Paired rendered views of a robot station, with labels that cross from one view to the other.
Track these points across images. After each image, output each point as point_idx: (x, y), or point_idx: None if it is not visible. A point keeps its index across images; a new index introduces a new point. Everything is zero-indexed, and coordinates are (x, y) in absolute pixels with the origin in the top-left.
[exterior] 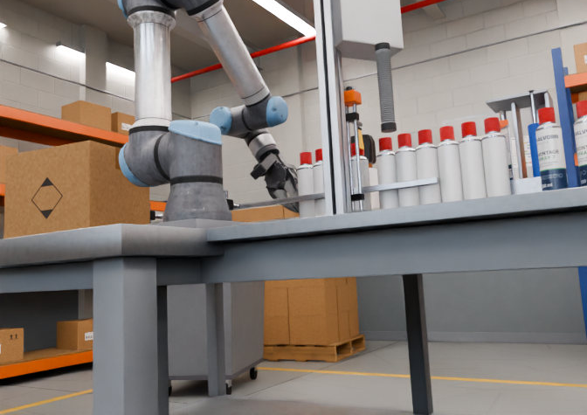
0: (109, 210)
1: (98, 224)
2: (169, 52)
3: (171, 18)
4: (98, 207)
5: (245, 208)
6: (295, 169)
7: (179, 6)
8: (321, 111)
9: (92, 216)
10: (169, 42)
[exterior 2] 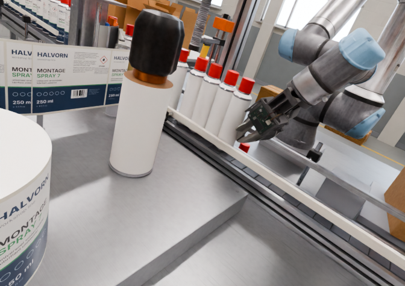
0: (403, 179)
1: (394, 183)
2: (385, 27)
3: None
4: (402, 173)
5: (298, 159)
6: (257, 102)
7: None
8: (243, 47)
9: (397, 176)
10: (394, 15)
